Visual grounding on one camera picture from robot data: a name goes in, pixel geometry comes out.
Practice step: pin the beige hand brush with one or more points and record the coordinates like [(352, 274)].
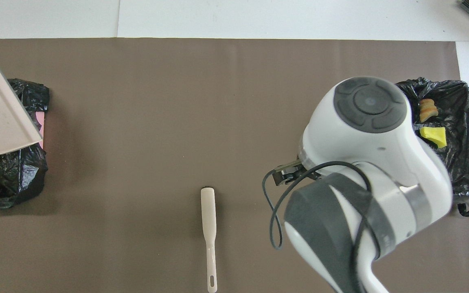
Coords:
[(209, 207)]

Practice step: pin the pale and orange croissant toy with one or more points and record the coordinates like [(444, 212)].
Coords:
[(428, 110)]

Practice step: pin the brown table mat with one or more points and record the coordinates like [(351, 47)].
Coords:
[(136, 122)]

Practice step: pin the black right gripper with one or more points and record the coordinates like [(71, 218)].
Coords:
[(289, 174)]

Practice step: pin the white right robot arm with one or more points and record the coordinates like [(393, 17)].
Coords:
[(364, 138)]

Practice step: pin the yellow foam chunk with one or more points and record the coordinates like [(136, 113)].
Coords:
[(434, 136)]

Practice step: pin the pink bin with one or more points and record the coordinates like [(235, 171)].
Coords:
[(42, 122)]

